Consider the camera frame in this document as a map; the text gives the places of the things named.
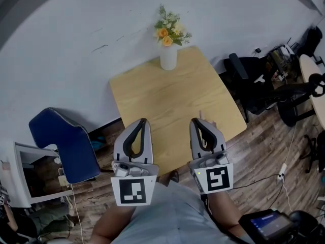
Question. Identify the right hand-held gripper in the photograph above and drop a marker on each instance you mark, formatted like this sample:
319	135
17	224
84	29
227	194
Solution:
217	178

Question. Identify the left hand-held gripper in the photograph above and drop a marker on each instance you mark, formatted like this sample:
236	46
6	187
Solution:
133	189

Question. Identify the person's left forearm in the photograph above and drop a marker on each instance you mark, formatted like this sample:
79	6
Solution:
111	222

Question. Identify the person's right forearm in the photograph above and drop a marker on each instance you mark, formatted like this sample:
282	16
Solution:
224	210

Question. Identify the person's black shoe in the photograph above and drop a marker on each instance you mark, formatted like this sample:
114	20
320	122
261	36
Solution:
174	177

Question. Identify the light wooden square table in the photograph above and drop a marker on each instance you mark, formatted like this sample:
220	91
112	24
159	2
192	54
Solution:
172	98

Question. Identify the blue upholstered chair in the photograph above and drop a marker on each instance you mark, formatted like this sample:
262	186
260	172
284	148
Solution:
68	146

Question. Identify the black office chair with headrest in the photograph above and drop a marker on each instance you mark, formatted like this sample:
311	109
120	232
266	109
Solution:
256	95

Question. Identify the white socket box red button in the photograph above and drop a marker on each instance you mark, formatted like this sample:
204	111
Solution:
63	178

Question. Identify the person's light grey shirt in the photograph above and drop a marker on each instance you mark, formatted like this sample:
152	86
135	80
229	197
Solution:
172	217

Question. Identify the white power strip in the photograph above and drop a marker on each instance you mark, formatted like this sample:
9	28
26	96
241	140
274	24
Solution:
282	170

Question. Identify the white vase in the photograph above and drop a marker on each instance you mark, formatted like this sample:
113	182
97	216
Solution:
168	58

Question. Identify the black tablet screen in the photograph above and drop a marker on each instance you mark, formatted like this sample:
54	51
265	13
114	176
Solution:
269	225

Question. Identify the black swivel chair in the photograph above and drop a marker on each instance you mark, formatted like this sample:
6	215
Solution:
316	151

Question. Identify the orange flower bouquet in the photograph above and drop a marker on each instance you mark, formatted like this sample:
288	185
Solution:
168	32

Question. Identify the beige oval table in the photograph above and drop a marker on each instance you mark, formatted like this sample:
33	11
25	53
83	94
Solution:
314	100

